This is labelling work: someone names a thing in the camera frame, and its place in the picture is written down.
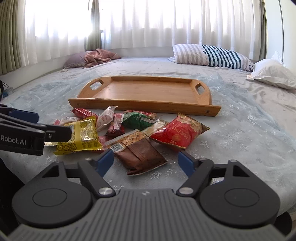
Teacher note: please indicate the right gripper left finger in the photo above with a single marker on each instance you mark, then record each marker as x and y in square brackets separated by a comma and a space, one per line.
[92, 171]

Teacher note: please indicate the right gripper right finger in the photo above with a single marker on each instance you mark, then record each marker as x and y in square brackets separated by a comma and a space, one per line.
[198, 172]

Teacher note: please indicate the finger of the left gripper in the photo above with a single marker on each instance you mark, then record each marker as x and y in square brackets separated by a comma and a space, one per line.
[58, 134]
[19, 114]

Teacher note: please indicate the yellow snack packet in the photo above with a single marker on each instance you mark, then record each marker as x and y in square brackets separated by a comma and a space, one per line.
[84, 138]

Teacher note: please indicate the red wafer packet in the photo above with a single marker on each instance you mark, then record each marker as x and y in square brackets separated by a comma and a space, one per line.
[83, 113]

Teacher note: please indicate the red Martha nut bag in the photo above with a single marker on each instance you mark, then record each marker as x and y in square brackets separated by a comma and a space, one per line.
[179, 133]

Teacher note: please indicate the brown nut bar packet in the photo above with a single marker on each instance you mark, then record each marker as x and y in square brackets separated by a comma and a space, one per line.
[136, 153]

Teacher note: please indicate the pink white candy packet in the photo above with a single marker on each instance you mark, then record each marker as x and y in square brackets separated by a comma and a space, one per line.
[105, 118]

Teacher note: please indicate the gold foil snack packet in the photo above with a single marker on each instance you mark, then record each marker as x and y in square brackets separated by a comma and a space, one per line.
[159, 124]

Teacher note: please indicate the small red chocolate bar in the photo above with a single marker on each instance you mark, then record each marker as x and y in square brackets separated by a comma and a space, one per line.
[57, 122]

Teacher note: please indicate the red Biscoff biscuit packet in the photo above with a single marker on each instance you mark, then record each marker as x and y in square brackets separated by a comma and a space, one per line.
[116, 128]

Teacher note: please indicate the green snack packet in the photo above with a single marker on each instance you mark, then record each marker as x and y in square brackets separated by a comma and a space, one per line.
[138, 119]

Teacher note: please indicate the green drape curtain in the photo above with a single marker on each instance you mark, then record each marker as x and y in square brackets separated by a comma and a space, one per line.
[12, 31]

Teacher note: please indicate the purple pillow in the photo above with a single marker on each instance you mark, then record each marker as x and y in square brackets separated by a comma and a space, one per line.
[76, 60]

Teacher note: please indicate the light blue snowflake bedspread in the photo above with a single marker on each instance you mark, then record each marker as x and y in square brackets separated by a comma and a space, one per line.
[256, 123]

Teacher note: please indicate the pink blanket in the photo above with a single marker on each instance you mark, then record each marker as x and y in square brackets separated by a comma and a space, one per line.
[99, 56]

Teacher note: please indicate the wooden serving tray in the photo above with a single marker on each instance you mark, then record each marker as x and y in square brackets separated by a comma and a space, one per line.
[147, 93]

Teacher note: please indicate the white sheer curtain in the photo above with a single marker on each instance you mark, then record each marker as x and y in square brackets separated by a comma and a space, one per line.
[54, 29]

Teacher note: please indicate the striped pillow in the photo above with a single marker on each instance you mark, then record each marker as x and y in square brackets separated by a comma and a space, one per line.
[212, 56]

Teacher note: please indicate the white pillow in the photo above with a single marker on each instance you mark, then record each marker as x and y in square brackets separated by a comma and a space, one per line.
[273, 72]

